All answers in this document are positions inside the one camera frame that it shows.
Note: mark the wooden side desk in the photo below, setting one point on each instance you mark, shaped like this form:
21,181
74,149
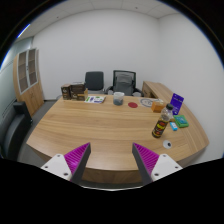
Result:
156,89

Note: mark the flat round red coaster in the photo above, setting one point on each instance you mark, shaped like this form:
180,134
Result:
132,104

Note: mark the black padded office chair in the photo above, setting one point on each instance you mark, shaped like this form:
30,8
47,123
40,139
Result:
94,80

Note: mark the tan cardboard box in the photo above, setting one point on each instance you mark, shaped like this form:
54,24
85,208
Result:
86,94

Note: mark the purple pouch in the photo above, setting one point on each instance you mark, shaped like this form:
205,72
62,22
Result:
176,103

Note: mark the small blue pack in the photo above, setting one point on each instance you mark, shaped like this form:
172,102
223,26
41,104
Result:
173,126

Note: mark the wooden glass-door shelf cabinet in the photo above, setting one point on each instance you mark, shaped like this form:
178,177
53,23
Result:
31,96

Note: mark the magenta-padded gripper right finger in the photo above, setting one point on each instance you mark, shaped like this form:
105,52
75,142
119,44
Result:
147,157

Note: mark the large dark brown box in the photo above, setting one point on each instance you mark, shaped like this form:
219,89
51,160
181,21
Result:
78,91

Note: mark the green cloth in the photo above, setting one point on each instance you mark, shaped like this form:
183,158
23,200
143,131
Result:
181,121

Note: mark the white printed leaflet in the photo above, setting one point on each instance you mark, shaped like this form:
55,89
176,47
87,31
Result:
95,99

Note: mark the clear black-capped drink bottle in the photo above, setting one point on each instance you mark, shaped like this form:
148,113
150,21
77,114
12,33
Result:
161,126

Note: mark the black mesh-back office chair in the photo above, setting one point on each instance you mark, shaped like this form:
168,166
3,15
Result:
124,83

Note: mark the small dark brown box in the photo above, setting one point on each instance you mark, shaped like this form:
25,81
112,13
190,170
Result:
66,92

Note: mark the white mug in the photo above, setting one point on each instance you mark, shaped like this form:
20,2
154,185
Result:
118,99

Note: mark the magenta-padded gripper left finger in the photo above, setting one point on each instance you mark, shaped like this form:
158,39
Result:
77,156

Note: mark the black armchair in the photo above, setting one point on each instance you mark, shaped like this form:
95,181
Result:
13,130

